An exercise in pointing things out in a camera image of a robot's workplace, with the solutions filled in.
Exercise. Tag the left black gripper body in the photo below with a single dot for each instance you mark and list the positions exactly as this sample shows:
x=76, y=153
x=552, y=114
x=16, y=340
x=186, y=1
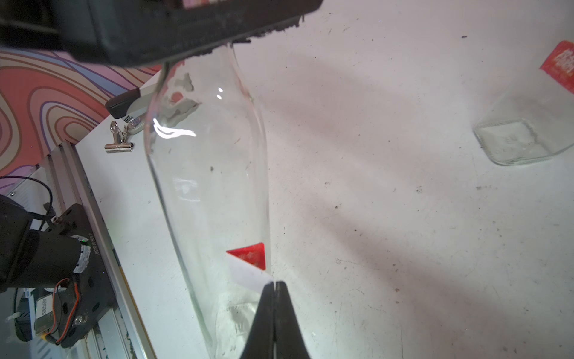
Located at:
x=134, y=33

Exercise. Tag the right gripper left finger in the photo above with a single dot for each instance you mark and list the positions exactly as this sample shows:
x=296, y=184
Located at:
x=260, y=343

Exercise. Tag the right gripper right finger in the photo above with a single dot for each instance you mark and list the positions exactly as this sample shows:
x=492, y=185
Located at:
x=288, y=340

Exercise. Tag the red bottle label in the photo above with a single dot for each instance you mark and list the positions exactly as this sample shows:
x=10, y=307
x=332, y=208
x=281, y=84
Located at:
x=248, y=267

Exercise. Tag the clear bottle with black cap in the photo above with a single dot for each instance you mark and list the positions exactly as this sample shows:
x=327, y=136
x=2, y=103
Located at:
x=206, y=148

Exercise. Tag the clear bottle red label cork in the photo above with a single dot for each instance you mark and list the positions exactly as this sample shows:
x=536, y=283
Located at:
x=533, y=120

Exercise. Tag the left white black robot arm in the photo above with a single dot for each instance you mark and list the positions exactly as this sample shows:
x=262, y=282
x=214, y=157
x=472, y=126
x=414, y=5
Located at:
x=122, y=34

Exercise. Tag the grey black stapler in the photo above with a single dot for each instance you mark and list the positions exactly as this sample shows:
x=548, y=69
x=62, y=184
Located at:
x=133, y=103

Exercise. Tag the silver binder clip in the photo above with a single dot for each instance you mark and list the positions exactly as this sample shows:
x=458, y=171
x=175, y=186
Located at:
x=120, y=143

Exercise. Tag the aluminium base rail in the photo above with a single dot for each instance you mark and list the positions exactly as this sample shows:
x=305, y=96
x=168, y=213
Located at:
x=64, y=166

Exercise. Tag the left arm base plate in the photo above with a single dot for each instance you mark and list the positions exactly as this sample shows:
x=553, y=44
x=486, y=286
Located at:
x=78, y=287

